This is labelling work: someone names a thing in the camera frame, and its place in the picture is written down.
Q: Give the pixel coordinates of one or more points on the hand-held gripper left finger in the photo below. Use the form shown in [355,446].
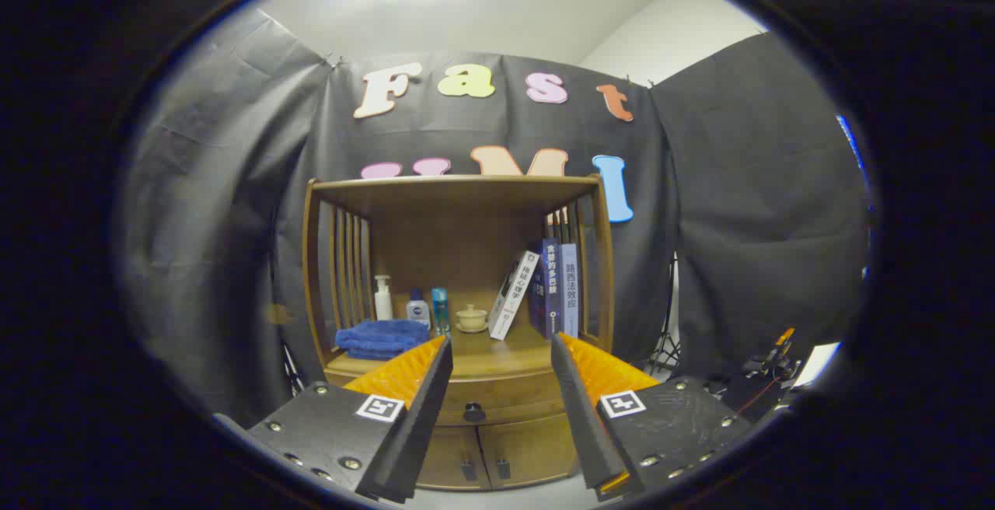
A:
[424,424]

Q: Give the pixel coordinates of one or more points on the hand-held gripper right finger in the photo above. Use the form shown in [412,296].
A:
[583,417]

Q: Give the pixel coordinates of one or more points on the wooden drawer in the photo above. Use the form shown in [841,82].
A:
[505,397]

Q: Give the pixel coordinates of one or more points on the wooden countertop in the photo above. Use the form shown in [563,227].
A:
[497,354]

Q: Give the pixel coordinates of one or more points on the wooden cabinet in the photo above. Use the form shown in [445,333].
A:
[466,238]

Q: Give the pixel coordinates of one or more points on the blue folded towel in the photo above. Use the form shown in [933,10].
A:
[381,337]

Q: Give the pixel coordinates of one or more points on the white bottle with blue cap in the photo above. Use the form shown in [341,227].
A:
[418,312]

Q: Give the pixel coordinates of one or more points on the beige lidded teacup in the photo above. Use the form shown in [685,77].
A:
[471,318]

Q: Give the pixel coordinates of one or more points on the clear blue bottle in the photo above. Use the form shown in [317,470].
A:
[440,308]

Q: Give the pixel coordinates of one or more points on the light blue book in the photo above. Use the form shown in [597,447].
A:
[570,288]

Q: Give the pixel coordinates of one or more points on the white pump bottle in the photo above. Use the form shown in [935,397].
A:
[382,300]

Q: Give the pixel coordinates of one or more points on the dark blue book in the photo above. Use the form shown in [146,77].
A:
[548,288]

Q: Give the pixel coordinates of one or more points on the white book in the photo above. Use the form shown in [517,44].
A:
[513,296]

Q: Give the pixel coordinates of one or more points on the black and orange device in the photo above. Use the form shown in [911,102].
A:
[769,370]

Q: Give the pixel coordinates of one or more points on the white flat panel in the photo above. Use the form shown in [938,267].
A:
[820,361]

